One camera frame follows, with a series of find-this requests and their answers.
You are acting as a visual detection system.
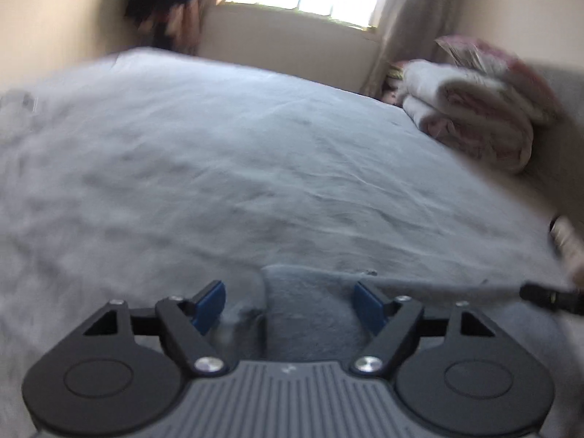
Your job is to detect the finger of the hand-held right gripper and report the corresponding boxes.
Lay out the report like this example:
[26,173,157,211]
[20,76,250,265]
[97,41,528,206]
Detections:
[519,282,584,316]

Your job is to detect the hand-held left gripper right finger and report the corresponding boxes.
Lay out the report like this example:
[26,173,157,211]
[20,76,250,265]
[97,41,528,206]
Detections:
[350,280,497,377]

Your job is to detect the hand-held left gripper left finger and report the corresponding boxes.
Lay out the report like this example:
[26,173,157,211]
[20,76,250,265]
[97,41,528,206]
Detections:
[81,280,227,377]

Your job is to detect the grey knit sweater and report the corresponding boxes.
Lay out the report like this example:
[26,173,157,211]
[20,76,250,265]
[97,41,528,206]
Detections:
[219,264,584,375]

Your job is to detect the pink hanging clothes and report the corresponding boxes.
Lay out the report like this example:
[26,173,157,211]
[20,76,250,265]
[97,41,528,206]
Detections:
[153,1,204,54]

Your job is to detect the white sock with dark cuff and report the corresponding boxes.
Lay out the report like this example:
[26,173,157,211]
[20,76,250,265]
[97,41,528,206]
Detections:
[549,216,584,284]

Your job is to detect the bed with grey sheet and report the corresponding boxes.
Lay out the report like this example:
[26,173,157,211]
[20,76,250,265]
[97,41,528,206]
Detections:
[0,48,584,438]

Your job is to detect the folded white pink quilt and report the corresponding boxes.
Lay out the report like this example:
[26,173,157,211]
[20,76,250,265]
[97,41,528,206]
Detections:
[401,58,563,175]

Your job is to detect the pink grey pillow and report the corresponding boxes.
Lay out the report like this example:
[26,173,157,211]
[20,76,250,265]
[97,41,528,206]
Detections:
[434,34,567,125]

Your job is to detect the beige patterned curtain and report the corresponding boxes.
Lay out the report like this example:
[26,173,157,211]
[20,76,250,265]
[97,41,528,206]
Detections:
[360,0,462,97]

